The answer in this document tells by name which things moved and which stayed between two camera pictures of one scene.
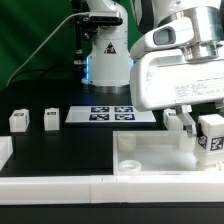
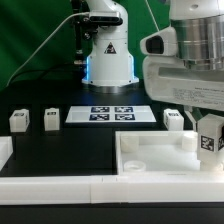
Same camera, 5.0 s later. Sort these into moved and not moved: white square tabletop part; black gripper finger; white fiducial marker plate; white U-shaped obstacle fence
Moved: black gripper finger
Not moved: white U-shaped obstacle fence; white square tabletop part; white fiducial marker plate
